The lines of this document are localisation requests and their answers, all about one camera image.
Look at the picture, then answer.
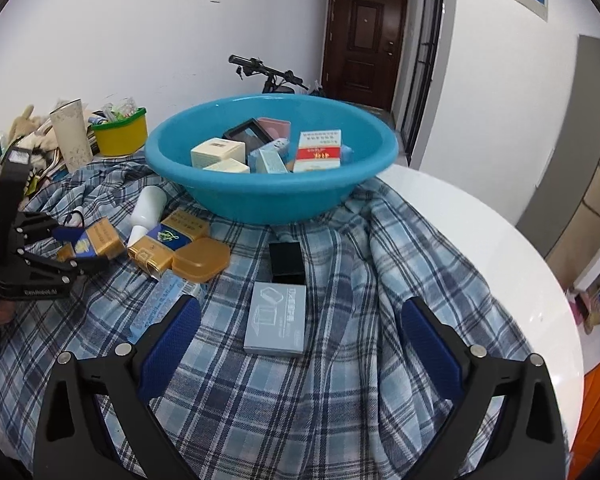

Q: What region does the gold blue cigarette pack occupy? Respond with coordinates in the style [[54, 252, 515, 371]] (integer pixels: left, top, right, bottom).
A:
[[128, 208, 210, 280], [54, 218, 125, 261]]

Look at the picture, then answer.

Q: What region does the blue tissue packet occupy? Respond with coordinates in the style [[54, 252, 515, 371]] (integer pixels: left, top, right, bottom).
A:
[[128, 270, 207, 344]]

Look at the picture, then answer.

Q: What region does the amber plastic case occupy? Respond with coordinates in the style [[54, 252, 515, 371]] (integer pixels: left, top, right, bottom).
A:
[[171, 237, 230, 283]]

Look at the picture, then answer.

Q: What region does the grey blue card box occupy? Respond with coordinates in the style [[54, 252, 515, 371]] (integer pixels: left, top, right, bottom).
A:
[[244, 282, 306, 356]]

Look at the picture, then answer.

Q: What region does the black small box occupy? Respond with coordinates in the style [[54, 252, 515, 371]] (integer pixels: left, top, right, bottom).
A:
[[268, 242, 306, 285]]

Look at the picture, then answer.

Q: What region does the black square frame box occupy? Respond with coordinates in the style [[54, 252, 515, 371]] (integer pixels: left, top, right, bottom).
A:
[[222, 118, 273, 154]]

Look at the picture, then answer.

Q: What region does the red white cigarette box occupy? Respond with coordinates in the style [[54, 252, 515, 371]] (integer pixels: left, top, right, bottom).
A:
[[294, 129, 341, 172]]

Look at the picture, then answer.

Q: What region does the orange chair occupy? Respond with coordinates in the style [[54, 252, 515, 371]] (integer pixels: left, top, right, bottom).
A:
[[568, 364, 600, 479]]

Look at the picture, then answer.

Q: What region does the white plastic bottle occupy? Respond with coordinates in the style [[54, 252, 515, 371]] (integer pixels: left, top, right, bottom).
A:
[[128, 185, 166, 248]]

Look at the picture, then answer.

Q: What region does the white speckled tumbler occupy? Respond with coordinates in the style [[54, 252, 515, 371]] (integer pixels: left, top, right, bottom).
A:
[[50, 99, 93, 174]]

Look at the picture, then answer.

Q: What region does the yellow green bucket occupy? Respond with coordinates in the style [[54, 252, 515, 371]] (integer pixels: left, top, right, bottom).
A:
[[92, 107, 148, 157]]

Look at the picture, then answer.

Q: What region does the cream square box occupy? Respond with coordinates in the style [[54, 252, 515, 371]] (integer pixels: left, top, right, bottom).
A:
[[190, 138, 246, 169]]

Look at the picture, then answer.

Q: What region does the pale green box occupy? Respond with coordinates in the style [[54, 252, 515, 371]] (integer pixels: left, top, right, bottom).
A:
[[204, 158, 250, 174]]

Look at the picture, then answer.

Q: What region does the light teal box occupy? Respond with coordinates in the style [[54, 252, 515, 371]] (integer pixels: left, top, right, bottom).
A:
[[248, 139, 289, 174]]

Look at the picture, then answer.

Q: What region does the blue plastic basin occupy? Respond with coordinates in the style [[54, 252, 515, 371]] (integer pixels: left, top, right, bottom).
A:
[[145, 94, 398, 226]]

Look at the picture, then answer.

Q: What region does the beige grey refrigerator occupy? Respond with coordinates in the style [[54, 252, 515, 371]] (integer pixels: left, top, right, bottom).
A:
[[517, 36, 600, 288]]

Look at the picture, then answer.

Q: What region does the blue plaid cloth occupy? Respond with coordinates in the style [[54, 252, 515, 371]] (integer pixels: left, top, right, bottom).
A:
[[0, 155, 533, 479]]

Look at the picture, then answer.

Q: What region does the pink box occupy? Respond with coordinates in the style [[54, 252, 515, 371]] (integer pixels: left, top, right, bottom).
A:
[[257, 117, 291, 140]]

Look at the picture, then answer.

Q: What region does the black bicycle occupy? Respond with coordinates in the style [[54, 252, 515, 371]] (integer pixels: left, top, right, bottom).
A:
[[228, 54, 326, 98]]

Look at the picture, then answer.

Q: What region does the black framed glass door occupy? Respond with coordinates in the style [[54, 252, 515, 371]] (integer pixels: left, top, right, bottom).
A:
[[401, 0, 443, 164]]

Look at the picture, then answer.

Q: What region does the dark brown door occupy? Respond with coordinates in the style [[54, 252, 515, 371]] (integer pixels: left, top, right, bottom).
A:
[[322, 0, 408, 112]]

